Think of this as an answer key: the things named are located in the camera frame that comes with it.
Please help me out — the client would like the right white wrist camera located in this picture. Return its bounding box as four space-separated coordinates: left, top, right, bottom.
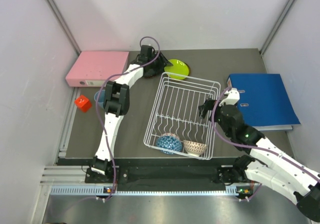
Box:
219 87 240 107

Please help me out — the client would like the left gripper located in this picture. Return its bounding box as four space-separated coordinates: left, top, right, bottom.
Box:
147 50 172 75

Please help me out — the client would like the yellow patterned plate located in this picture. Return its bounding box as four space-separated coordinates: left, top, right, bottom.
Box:
186 64 191 76

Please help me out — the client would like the white wire dish rack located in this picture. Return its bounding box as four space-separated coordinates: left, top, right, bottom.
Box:
143 72 221 160

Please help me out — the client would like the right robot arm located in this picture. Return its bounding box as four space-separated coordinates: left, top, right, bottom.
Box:
198 98 320 222

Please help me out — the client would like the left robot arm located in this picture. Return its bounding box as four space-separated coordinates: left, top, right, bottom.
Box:
90 45 171 183

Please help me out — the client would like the red cube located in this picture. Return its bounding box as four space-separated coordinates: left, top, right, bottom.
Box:
74 95 92 113

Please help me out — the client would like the white cable duct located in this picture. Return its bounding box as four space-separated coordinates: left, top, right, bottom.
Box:
49 185 253 197

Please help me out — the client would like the blue patterned bowl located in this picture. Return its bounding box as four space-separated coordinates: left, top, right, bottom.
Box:
156 133 183 152

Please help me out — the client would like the red floral plate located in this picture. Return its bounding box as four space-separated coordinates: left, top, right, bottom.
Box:
142 76 154 80

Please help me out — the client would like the blue plastic cup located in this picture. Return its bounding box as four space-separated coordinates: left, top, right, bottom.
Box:
94 89 105 109

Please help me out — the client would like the blue ring binder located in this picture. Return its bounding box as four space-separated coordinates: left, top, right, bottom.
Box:
227 73 301 132

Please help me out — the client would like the pink ring binder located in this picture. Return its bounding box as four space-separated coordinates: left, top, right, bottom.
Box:
65 51 129 87

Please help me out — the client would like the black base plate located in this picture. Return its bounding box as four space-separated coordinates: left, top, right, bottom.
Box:
84 155 251 185

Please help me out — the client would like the lime green plate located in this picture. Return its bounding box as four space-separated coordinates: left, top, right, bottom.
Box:
164 59 190 80

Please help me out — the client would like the red patterned white bowl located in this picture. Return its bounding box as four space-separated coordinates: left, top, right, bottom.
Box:
183 140 208 157

